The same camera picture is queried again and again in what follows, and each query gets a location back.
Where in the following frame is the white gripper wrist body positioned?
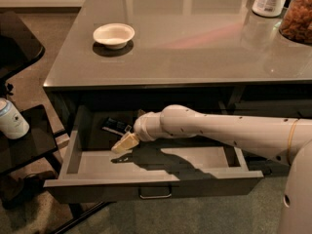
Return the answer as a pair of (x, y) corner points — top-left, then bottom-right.
(134, 112), (171, 141)

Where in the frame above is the blue rxbar blueberry bar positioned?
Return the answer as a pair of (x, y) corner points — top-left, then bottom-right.
(101, 117), (133, 136)

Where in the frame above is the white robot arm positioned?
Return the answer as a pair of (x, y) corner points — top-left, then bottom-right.
(112, 105), (312, 234)

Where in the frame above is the open grey top drawer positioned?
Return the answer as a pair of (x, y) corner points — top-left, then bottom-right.
(45, 105), (263, 204)

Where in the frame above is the grey counter cabinet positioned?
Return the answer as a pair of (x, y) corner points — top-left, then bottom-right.
(44, 0), (312, 128)

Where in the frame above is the white paper bowl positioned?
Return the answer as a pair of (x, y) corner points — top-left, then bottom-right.
(93, 23), (135, 50)

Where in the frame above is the white can with label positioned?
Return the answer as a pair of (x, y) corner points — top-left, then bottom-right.
(0, 98), (29, 139)

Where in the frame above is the dark shoe on floor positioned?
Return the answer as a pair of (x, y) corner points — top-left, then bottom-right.
(0, 171), (56, 210)

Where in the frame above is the glass jar of snacks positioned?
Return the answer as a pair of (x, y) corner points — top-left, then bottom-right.
(279, 0), (312, 44)

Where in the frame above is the metal drawer handle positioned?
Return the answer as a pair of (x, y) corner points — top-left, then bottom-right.
(138, 186), (172, 200)

